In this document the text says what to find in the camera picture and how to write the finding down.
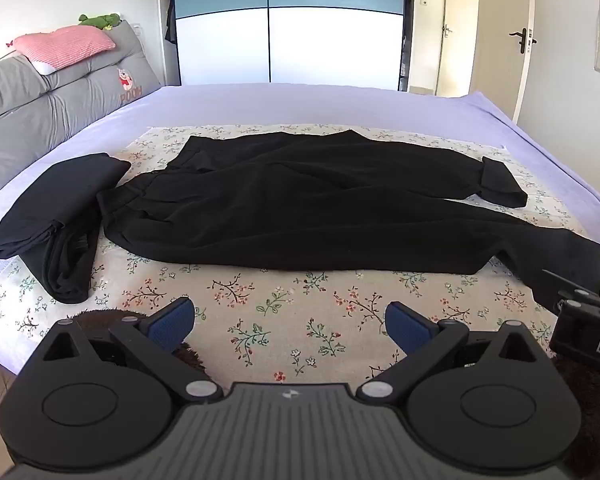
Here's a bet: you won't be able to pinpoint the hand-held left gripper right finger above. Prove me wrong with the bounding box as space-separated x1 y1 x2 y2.
355 301 556 406

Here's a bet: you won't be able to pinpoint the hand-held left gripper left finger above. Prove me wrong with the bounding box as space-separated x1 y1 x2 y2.
27 296 223 406

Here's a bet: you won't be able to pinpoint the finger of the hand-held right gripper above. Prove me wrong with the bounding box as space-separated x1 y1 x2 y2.
541 269 600 297

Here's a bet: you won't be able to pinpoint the black pants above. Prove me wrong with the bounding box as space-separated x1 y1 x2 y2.
96 129 600 311
0 152 132 305

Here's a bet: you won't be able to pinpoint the folded black pants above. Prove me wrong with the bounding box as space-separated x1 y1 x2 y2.
0 152 132 305

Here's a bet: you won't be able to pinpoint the brown fuzzy cloth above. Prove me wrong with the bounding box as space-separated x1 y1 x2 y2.
70 307 600 480

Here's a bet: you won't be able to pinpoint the floral bed sheet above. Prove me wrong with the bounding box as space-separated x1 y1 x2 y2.
0 122 600 396

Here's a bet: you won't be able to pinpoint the white room door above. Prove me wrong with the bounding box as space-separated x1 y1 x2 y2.
480 0 537 126

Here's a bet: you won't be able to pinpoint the purple bed sheet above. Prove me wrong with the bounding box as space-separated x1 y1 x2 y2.
0 82 600 376

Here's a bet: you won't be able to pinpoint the cream hallway door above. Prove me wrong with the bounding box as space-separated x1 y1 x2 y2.
437 0 481 98

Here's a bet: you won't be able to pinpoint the grey headboard cushion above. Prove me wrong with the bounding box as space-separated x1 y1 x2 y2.
0 20 162 208

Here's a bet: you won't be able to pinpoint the pink pillow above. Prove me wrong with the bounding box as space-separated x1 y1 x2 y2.
11 25 117 75

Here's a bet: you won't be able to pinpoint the white blue wardrobe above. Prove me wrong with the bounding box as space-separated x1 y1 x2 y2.
172 0 406 92

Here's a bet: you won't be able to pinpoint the green plush toy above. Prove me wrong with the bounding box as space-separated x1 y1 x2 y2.
78 12 122 31

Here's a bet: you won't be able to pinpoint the black door handle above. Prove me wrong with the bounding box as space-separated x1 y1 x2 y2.
509 27 537 56

